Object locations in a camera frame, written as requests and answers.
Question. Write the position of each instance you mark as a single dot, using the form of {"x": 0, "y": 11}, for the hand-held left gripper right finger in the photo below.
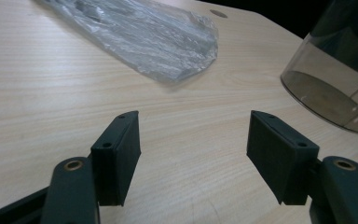
{"x": 279, "y": 161}

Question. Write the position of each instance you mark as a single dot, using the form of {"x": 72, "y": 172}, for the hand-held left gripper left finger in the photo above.
{"x": 118, "y": 155}

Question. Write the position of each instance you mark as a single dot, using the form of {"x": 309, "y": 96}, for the dark round table grommet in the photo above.
{"x": 218, "y": 13}

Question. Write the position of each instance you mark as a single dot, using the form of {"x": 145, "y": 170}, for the clear plastic trash bag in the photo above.
{"x": 155, "y": 40}

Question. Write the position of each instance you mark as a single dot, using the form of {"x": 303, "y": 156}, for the transparent round trash bin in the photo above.
{"x": 323, "y": 93}

